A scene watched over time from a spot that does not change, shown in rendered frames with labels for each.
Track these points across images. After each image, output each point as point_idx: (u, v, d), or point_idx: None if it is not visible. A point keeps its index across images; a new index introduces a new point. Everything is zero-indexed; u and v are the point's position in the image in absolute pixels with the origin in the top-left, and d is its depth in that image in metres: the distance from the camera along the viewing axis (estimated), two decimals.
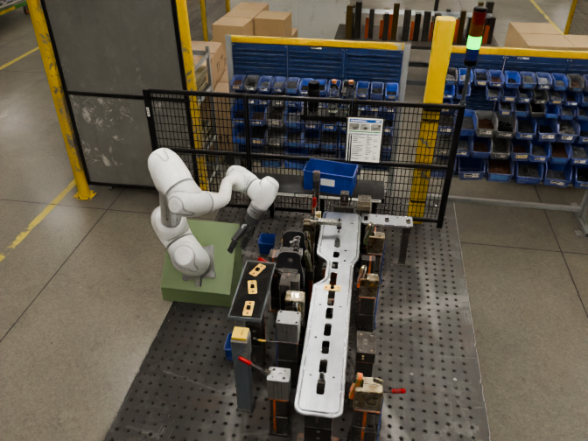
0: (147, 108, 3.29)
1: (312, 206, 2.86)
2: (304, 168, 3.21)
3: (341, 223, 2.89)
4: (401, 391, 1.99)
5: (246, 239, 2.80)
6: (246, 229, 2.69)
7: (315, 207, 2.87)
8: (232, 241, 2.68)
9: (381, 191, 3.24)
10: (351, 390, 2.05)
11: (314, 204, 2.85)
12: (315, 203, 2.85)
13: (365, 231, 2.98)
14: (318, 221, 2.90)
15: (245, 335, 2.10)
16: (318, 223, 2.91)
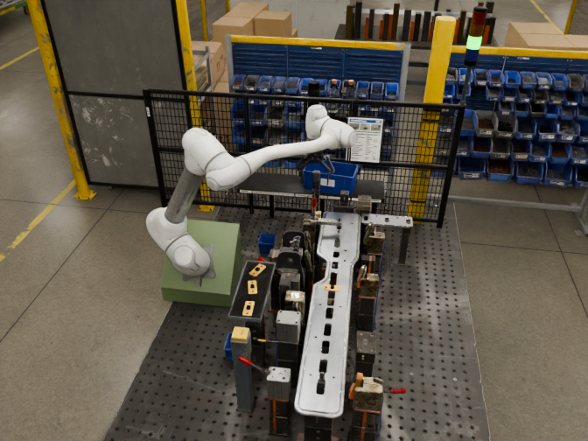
0: (147, 108, 3.29)
1: (312, 206, 2.86)
2: (304, 168, 3.21)
3: (341, 223, 2.89)
4: (401, 391, 1.99)
5: (302, 172, 2.76)
6: (321, 159, 2.72)
7: (315, 207, 2.87)
8: (328, 175, 2.74)
9: (381, 191, 3.24)
10: (351, 390, 2.05)
11: (314, 204, 2.85)
12: (315, 203, 2.85)
13: (365, 231, 2.98)
14: (318, 221, 2.90)
15: (245, 335, 2.10)
16: (318, 223, 2.91)
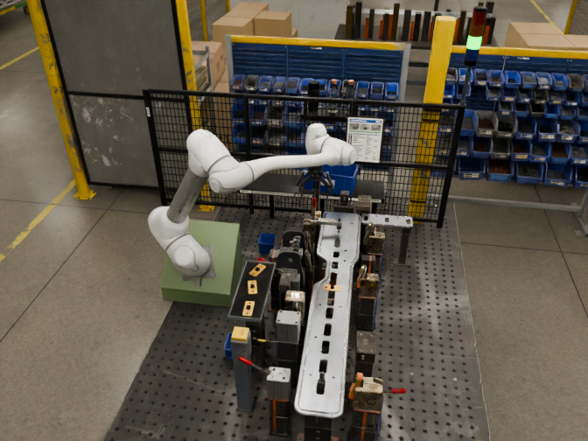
0: (147, 108, 3.29)
1: (312, 206, 2.86)
2: (304, 168, 3.21)
3: (341, 223, 2.89)
4: (401, 391, 1.99)
5: (302, 189, 2.82)
6: None
7: (315, 207, 2.87)
8: (328, 191, 2.79)
9: (381, 191, 3.24)
10: (351, 390, 2.05)
11: (314, 204, 2.85)
12: (315, 203, 2.85)
13: (365, 231, 2.98)
14: (318, 221, 2.90)
15: (245, 335, 2.10)
16: (318, 223, 2.91)
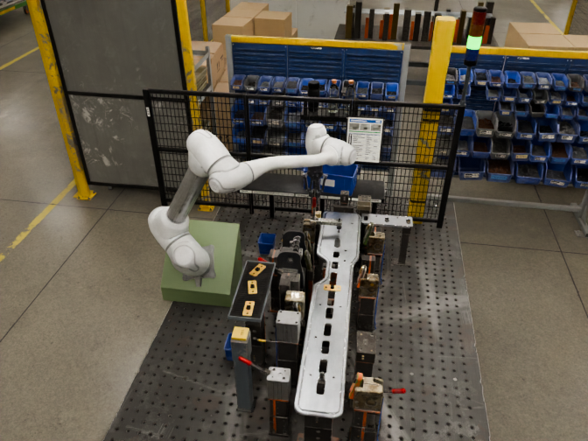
0: (147, 108, 3.29)
1: (312, 206, 2.86)
2: (304, 168, 3.21)
3: (341, 223, 2.89)
4: (401, 391, 1.99)
5: (312, 193, 2.83)
6: None
7: (315, 207, 2.87)
8: (318, 193, 2.81)
9: (381, 191, 3.24)
10: (351, 390, 2.05)
11: (314, 204, 2.85)
12: (315, 203, 2.85)
13: (365, 231, 2.98)
14: (318, 221, 2.90)
15: (245, 335, 2.10)
16: (318, 223, 2.91)
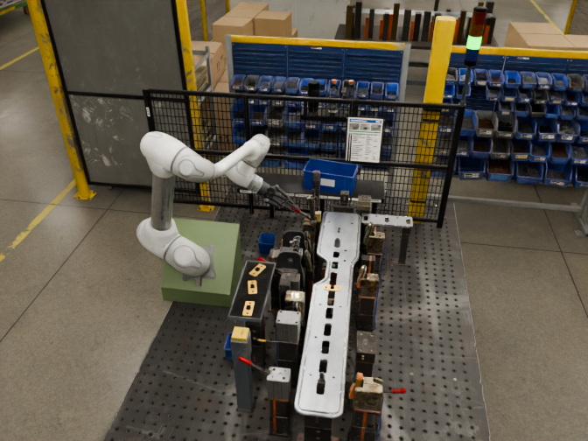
0: (147, 108, 3.29)
1: (297, 213, 2.90)
2: (304, 168, 3.21)
3: (308, 199, 2.83)
4: (401, 391, 1.99)
5: (286, 206, 2.89)
6: (274, 189, 2.86)
7: (301, 212, 2.90)
8: (288, 202, 2.87)
9: (381, 191, 3.24)
10: (351, 390, 2.05)
11: (297, 210, 2.89)
12: (296, 209, 2.89)
13: (365, 231, 2.98)
14: (311, 218, 2.90)
15: (245, 335, 2.10)
16: (313, 218, 2.90)
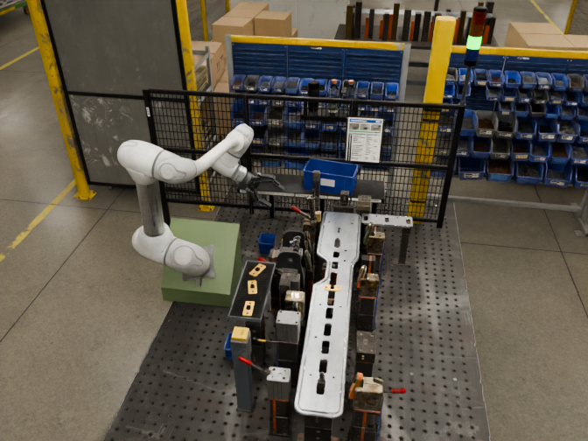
0: (147, 108, 3.29)
1: (297, 213, 2.90)
2: (304, 168, 3.21)
3: (308, 199, 2.83)
4: (401, 391, 1.99)
5: (262, 200, 2.90)
6: (258, 179, 2.84)
7: (301, 212, 2.90)
8: (274, 184, 2.81)
9: (381, 191, 3.24)
10: (351, 390, 2.05)
11: (297, 210, 2.89)
12: (296, 209, 2.89)
13: (365, 231, 2.98)
14: (311, 218, 2.90)
15: (245, 335, 2.10)
16: (313, 218, 2.90)
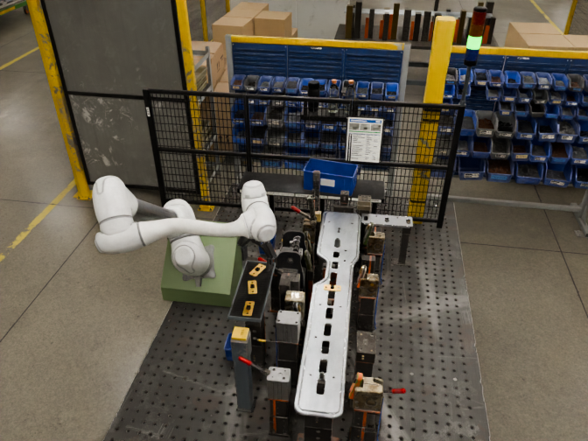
0: (147, 108, 3.29)
1: (297, 213, 2.90)
2: (304, 168, 3.21)
3: (308, 199, 2.83)
4: (401, 391, 1.99)
5: (245, 249, 2.40)
6: None
7: (301, 212, 2.90)
8: (268, 260, 2.33)
9: (381, 191, 3.24)
10: (351, 390, 2.05)
11: (297, 210, 2.89)
12: (296, 209, 2.89)
13: (365, 231, 2.98)
14: (311, 218, 2.90)
15: (245, 335, 2.10)
16: (313, 218, 2.90)
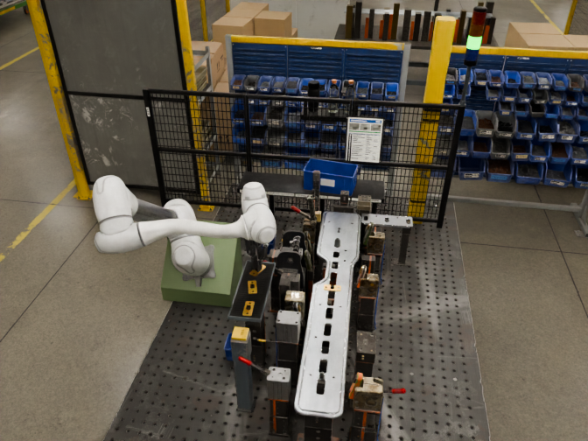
0: (147, 108, 3.29)
1: (297, 213, 2.90)
2: (304, 168, 3.21)
3: (308, 199, 2.83)
4: (401, 391, 1.99)
5: (255, 259, 2.39)
6: None
7: (301, 212, 2.90)
8: (258, 262, 2.37)
9: (381, 191, 3.24)
10: (351, 390, 2.05)
11: (297, 210, 2.89)
12: (296, 209, 2.89)
13: (365, 231, 2.98)
14: (311, 218, 2.90)
15: (245, 335, 2.10)
16: (313, 218, 2.90)
